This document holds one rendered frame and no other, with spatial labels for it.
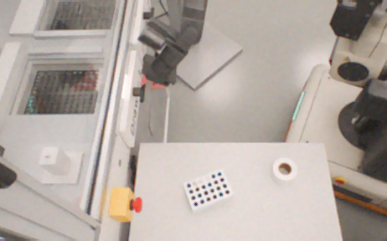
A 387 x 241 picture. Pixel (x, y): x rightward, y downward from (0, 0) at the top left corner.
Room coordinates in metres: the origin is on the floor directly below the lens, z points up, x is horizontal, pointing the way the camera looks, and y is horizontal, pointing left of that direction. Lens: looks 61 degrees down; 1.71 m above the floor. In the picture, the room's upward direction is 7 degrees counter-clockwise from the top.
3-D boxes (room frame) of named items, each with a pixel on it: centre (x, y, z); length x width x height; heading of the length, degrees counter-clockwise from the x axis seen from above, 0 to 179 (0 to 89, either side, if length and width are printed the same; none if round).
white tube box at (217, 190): (0.28, -0.02, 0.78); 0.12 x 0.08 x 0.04; 104
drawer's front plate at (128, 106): (0.57, 0.18, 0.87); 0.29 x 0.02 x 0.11; 172
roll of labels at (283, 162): (0.31, -0.25, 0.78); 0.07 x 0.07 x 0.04
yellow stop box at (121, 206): (0.24, 0.20, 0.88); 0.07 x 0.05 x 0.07; 172
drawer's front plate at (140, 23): (0.88, 0.13, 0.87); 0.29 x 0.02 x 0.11; 172
